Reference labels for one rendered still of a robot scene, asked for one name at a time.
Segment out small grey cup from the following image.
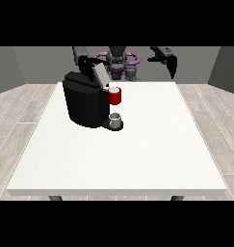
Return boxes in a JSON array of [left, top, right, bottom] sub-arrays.
[[109, 112, 122, 129]]

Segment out grey robot trunk purple rings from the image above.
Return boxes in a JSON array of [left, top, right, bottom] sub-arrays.
[[93, 46, 142, 82]]

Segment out pale grey machine lid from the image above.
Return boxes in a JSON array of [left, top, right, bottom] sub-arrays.
[[91, 62, 111, 88]]

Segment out black coffee machine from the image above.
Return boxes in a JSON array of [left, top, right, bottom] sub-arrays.
[[62, 70, 124, 131]]

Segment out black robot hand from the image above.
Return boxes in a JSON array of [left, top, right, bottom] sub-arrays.
[[77, 55, 107, 83], [146, 53, 179, 80]]

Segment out red pod holder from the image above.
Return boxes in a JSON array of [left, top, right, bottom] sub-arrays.
[[107, 87, 122, 106]]

